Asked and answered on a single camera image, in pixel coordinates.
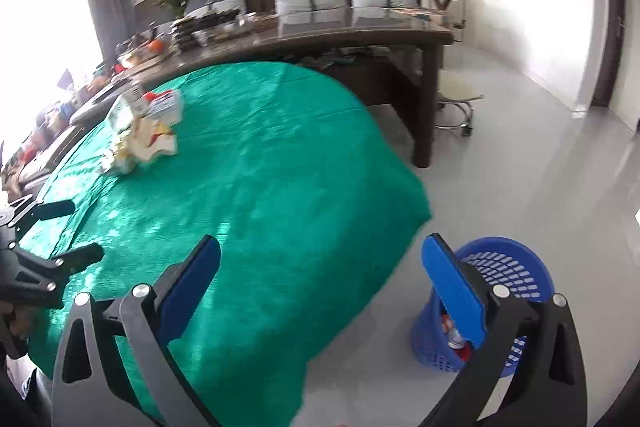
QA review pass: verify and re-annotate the green tablecloth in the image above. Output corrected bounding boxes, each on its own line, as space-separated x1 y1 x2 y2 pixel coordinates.
7 61 433 427

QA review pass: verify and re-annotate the glass bowl of dark fruit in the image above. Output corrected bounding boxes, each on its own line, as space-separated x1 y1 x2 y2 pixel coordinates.
192 9 246 45

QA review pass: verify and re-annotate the crushed red can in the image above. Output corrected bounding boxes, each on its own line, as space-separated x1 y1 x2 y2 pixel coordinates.
442 314 473 360

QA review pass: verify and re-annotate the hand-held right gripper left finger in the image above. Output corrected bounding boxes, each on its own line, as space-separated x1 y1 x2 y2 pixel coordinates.
51 235 222 427

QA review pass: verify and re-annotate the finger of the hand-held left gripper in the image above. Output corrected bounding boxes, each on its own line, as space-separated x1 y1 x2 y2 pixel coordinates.
10 200 76 238
15 243 105 310

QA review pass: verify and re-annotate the glass bowl with orange fruit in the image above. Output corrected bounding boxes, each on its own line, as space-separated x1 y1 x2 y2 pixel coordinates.
120 34 168 68

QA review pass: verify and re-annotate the blue plastic mesh basket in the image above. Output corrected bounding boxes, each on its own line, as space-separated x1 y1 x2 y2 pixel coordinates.
411 236 556 379

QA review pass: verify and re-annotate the dark wooden door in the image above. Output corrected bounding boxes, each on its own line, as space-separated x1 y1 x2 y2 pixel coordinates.
590 0 626 108

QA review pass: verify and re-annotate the white snack wrapper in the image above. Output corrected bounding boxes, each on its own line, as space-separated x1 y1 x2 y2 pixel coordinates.
100 114 178 175

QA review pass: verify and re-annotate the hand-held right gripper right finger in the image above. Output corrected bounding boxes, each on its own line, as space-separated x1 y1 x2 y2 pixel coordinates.
420 233 588 427

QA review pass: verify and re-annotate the dark wooden coffee table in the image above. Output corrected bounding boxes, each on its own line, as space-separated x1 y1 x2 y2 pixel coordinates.
70 4 455 168

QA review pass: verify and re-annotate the cream rolling stool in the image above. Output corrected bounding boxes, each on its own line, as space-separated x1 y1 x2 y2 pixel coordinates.
434 71 485 138

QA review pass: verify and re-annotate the cluster of small bottles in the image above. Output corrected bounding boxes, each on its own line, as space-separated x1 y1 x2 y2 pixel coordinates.
0 72 121 188

